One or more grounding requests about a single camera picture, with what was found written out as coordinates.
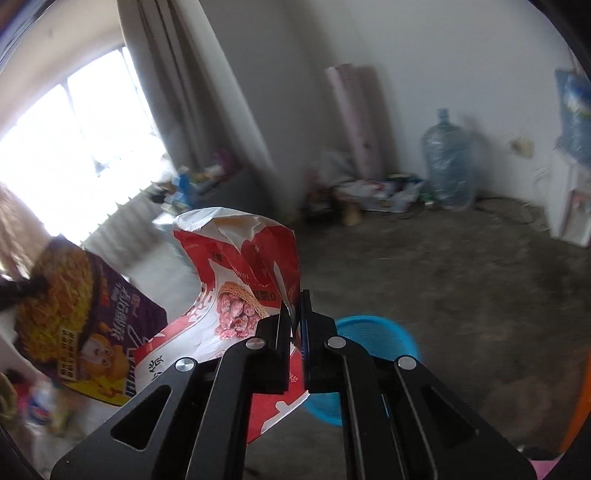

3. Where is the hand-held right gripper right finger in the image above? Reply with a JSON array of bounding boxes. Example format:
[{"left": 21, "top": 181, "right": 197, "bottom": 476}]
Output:
[{"left": 298, "top": 290, "right": 536, "bottom": 480}]

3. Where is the flat printed cardboard box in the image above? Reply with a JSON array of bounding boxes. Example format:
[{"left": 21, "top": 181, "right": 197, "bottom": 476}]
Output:
[{"left": 337, "top": 178, "right": 426, "bottom": 213}]

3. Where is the metal window railing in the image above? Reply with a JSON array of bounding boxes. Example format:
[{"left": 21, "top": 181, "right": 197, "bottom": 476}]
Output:
[{"left": 81, "top": 185, "right": 185, "bottom": 266}]

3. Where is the blue jug on dispenser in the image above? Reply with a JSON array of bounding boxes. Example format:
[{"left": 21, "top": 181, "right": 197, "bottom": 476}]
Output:
[{"left": 554, "top": 69, "right": 591, "bottom": 158}]

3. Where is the large blue water jug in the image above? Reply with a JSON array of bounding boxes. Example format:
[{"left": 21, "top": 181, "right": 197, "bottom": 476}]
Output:
[{"left": 422, "top": 108, "right": 478, "bottom": 210}]

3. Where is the pink patterned roll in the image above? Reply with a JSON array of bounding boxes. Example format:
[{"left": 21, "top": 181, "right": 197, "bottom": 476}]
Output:
[{"left": 324, "top": 65, "right": 400, "bottom": 181}]

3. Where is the pink plush toy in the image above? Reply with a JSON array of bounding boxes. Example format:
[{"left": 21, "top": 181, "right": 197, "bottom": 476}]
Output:
[{"left": 529, "top": 457, "right": 561, "bottom": 480}]

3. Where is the grey curtain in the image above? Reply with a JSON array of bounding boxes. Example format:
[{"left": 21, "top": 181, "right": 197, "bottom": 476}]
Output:
[{"left": 115, "top": 0, "right": 296, "bottom": 222}]

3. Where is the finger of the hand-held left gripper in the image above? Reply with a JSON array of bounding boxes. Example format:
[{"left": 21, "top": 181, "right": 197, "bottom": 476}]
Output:
[{"left": 0, "top": 276, "right": 47, "bottom": 319}]

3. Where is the grey cabinet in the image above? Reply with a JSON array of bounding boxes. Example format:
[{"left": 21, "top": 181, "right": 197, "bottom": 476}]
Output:
[{"left": 185, "top": 168, "right": 264, "bottom": 217}]

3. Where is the white plastic bag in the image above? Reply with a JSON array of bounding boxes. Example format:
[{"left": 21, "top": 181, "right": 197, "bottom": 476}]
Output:
[{"left": 318, "top": 150, "right": 356, "bottom": 185}]

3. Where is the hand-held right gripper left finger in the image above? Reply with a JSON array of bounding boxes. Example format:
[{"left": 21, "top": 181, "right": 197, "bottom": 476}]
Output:
[{"left": 50, "top": 302, "right": 291, "bottom": 480}]

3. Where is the red white peanut snack bag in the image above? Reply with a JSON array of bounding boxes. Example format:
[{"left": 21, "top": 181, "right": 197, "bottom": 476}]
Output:
[{"left": 134, "top": 207, "right": 310, "bottom": 446}]

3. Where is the orange box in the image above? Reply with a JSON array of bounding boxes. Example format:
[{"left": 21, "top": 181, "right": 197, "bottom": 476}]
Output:
[{"left": 556, "top": 397, "right": 585, "bottom": 455}]

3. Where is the white water dispenser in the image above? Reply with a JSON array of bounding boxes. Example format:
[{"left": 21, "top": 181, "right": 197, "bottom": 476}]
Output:
[{"left": 549, "top": 150, "right": 591, "bottom": 247}]

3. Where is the blue plastic basket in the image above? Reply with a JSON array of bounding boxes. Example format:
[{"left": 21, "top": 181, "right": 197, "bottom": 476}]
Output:
[{"left": 305, "top": 315, "right": 421, "bottom": 428}]

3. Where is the purple noodle packet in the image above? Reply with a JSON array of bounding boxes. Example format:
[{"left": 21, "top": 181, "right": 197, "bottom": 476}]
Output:
[{"left": 14, "top": 235, "right": 168, "bottom": 407}]

